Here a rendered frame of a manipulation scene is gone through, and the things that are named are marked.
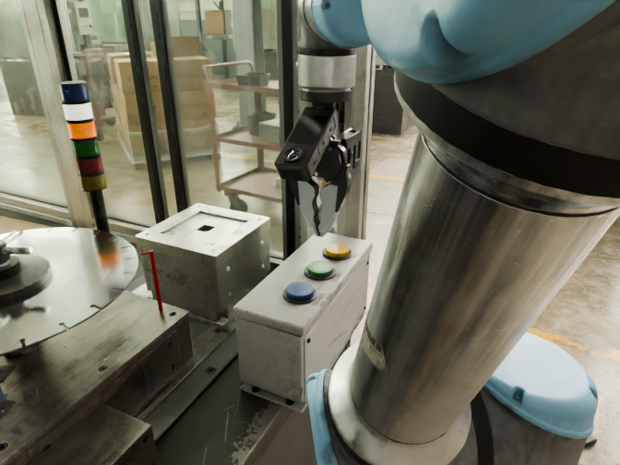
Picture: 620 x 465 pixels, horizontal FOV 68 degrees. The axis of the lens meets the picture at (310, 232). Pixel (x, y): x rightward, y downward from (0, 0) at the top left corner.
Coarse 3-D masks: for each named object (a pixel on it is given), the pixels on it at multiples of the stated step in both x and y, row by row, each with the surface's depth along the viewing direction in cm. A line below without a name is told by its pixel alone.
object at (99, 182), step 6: (78, 174) 83; (96, 174) 83; (102, 174) 84; (84, 180) 83; (90, 180) 83; (96, 180) 84; (102, 180) 85; (84, 186) 84; (90, 186) 83; (96, 186) 84; (102, 186) 85
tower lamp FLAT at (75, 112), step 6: (66, 102) 78; (72, 102) 78; (78, 102) 78; (84, 102) 78; (66, 108) 78; (72, 108) 78; (78, 108) 78; (84, 108) 78; (90, 108) 80; (66, 114) 78; (72, 114) 78; (78, 114) 78; (84, 114) 79; (90, 114) 80; (66, 120) 79; (72, 120) 78; (78, 120) 78; (84, 120) 79
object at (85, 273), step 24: (24, 240) 70; (48, 240) 70; (72, 240) 70; (96, 240) 70; (120, 240) 70; (72, 264) 63; (96, 264) 63; (120, 264) 63; (48, 288) 57; (72, 288) 57; (96, 288) 57; (120, 288) 57; (0, 312) 53; (24, 312) 53; (48, 312) 53; (72, 312) 53; (96, 312) 53; (0, 336) 49; (24, 336) 49; (48, 336) 49
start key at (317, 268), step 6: (312, 264) 72; (318, 264) 72; (324, 264) 72; (330, 264) 72; (312, 270) 70; (318, 270) 70; (324, 270) 70; (330, 270) 70; (318, 276) 70; (324, 276) 70
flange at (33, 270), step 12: (12, 264) 58; (24, 264) 61; (36, 264) 61; (48, 264) 61; (0, 276) 57; (12, 276) 58; (24, 276) 58; (36, 276) 58; (48, 276) 60; (0, 288) 56; (12, 288) 56; (24, 288) 56; (0, 300) 55
